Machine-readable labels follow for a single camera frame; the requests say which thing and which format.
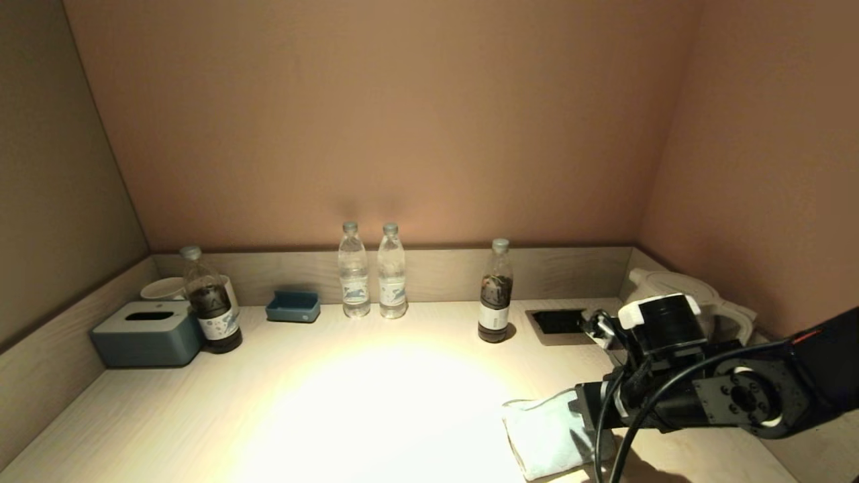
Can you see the light blue-grey cleaning cloth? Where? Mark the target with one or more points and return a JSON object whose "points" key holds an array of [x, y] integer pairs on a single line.
{"points": [[543, 436]]}

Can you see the small blue tray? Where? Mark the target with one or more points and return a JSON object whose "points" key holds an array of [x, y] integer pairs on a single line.
{"points": [[293, 308]]}

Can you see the white ceramic cup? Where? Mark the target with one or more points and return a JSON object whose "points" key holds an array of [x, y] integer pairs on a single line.
{"points": [[163, 289]]}

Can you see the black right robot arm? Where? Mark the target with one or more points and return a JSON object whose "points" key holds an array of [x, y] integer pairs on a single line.
{"points": [[792, 382]]}

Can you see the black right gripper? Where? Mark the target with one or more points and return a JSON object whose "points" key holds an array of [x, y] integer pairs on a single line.
{"points": [[604, 406]]}

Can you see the dark tea bottle white label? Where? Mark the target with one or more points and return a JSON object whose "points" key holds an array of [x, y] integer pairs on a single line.
{"points": [[494, 302]]}

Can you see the dark drink bottle patterned label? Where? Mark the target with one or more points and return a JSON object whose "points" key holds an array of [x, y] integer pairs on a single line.
{"points": [[213, 308]]}

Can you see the blue-grey tissue box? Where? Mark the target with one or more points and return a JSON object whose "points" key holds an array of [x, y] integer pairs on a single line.
{"points": [[146, 339]]}

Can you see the recessed black power socket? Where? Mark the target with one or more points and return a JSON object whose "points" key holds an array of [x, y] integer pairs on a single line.
{"points": [[557, 323]]}

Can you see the clear water bottle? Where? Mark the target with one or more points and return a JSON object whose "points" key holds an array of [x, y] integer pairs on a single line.
{"points": [[354, 280], [392, 280]]}

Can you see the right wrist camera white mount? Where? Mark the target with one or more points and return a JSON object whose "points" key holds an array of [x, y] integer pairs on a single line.
{"points": [[664, 322]]}

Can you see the beige electric kettle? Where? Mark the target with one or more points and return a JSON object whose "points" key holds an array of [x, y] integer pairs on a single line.
{"points": [[728, 315]]}

